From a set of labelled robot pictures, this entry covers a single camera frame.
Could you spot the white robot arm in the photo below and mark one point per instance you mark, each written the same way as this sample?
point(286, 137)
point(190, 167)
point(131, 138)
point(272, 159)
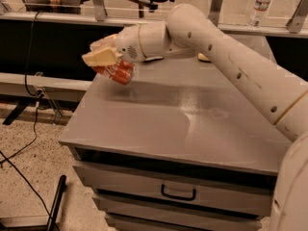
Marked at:
point(280, 96)

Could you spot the clear plastic water bottle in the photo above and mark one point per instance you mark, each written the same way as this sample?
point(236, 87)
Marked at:
point(260, 8)

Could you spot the grey drawer cabinet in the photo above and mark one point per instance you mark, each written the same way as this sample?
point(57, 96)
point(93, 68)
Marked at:
point(181, 123)

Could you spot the black drawer handle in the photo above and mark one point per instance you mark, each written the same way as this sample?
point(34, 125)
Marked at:
point(177, 194)

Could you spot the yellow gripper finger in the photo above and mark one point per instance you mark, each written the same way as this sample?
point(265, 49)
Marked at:
point(109, 41)
point(102, 57)

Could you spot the yellow sponge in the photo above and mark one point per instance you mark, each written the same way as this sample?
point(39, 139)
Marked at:
point(203, 58)

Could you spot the red coke can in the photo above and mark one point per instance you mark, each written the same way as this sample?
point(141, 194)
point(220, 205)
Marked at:
point(121, 72)

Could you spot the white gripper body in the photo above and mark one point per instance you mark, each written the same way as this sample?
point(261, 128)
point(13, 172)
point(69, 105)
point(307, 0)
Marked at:
point(127, 44)

